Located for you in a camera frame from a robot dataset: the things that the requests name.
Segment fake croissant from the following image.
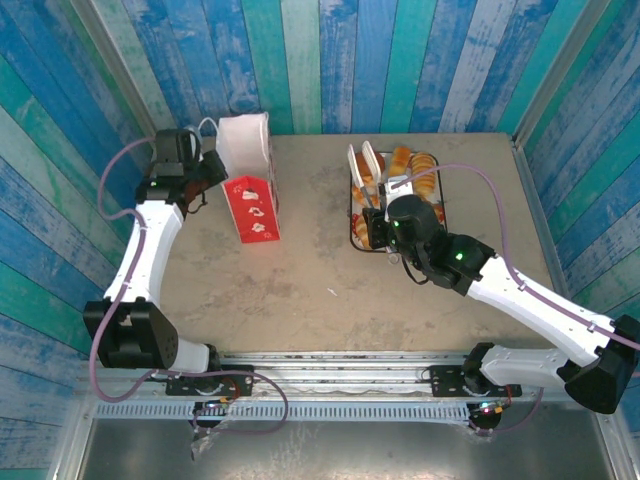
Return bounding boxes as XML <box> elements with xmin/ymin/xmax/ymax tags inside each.
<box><xmin>351</xmin><ymin>212</ymin><xmax>374</xmax><ymax>250</ymax></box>
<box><xmin>351</xmin><ymin>182</ymin><xmax>381</xmax><ymax>209</ymax></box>

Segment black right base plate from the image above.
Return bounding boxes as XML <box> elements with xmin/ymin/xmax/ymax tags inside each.
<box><xmin>429</xmin><ymin>365</ymin><xmax>524</xmax><ymax>399</ymax></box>

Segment white metal tongs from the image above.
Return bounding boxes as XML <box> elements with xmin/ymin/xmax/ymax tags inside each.
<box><xmin>346</xmin><ymin>140</ymin><xmax>401</xmax><ymax>265</ymax></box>

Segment grey metal table edge rail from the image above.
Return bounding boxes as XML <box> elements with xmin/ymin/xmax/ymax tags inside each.
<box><xmin>510</xmin><ymin>134</ymin><xmax>571</xmax><ymax>301</ymax></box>

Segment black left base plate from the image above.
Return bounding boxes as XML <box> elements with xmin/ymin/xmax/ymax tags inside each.
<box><xmin>164</xmin><ymin>364</ymin><xmax>255</xmax><ymax>397</ymax></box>

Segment white slotted cable duct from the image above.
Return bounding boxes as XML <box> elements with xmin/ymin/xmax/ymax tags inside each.
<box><xmin>92</xmin><ymin>402</ymin><xmax>474</xmax><ymax>422</ymax></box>

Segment grey metal sheet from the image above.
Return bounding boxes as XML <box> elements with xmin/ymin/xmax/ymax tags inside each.
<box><xmin>79</xmin><ymin>418</ymin><xmax>619</xmax><ymax>480</ymax></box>

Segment red white paper bag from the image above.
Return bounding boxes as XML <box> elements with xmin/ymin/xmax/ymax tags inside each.
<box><xmin>199</xmin><ymin>112</ymin><xmax>282</xmax><ymax>245</ymax></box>

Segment grey metal frame post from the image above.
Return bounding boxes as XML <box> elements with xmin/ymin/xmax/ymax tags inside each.
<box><xmin>69</xmin><ymin>0</ymin><xmax>164</xmax><ymax>146</ymax></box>
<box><xmin>512</xmin><ymin>0</ymin><xmax>604</xmax><ymax>146</ymax></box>

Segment small electronics board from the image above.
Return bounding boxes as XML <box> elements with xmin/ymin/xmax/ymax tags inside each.
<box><xmin>192</xmin><ymin>397</ymin><xmax>236</xmax><ymax>416</ymax></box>
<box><xmin>469</xmin><ymin>397</ymin><xmax>511</xmax><ymax>419</ymax></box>

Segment orange fake donut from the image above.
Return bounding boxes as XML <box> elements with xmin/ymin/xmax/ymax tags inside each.
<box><xmin>364</xmin><ymin>149</ymin><xmax>389</xmax><ymax>189</ymax></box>

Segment white strawberry print tray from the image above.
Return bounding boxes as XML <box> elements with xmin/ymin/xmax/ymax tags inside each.
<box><xmin>348</xmin><ymin>149</ymin><xmax>447</xmax><ymax>254</ymax></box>

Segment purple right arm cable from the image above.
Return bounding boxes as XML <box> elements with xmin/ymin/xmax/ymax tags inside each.
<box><xmin>392</xmin><ymin>163</ymin><xmax>640</xmax><ymax>437</ymax></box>

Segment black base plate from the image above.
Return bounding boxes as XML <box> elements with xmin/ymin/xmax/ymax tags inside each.
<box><xmin>429</xmin><ymin>365</ymin><xmax>524</xmax><ymax>399</ymax></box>
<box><xmin>164</xmin><ymin>364</ymin><xmax>255</xmax><ymax>397</ymax></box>

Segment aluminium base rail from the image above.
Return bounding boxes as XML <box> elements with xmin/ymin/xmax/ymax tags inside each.
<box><xmin>214</xmin><ymin>351</ymin><xmax>474</xmax><ymax>401</ymax></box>

